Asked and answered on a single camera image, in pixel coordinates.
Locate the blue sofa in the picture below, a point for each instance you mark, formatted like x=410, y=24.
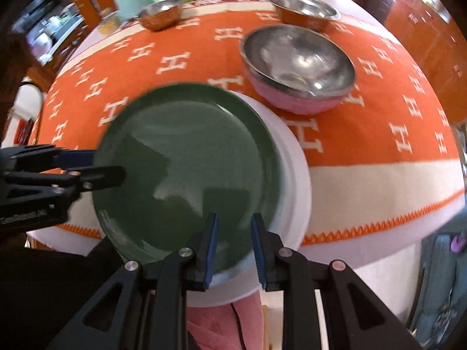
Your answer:
x=438, y=317

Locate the green plate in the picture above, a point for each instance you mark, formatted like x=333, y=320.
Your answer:
x=188, y=150

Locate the white patterned plate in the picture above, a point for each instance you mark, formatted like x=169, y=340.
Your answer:
x=285, y=101

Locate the small steel bowl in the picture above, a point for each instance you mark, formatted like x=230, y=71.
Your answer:
x=160, y=15

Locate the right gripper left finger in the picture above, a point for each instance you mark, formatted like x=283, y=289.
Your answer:
x=144, y=306

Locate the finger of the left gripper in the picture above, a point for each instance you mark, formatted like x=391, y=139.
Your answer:
x=83, y=178
x=44, y=158

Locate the medium steel bowl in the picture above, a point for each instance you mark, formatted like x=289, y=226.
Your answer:
x=298, y=61

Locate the orange H-pattern blanket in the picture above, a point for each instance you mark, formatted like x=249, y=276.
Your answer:
x=385, y=158

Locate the mint green container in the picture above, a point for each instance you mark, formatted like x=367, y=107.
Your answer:
x=133, y=0

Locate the wooden wardrobe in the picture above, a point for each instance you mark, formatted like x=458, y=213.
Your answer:
x=435, y=43

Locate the wooden cabinet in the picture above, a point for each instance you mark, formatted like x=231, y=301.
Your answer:
x=38, y=37

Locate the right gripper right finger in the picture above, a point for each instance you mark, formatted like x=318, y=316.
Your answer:
x=355, y=317

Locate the large white plate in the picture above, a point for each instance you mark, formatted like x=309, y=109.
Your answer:
x=290, y=222

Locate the large steel bowl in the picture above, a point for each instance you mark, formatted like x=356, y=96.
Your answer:
x=315, y=15

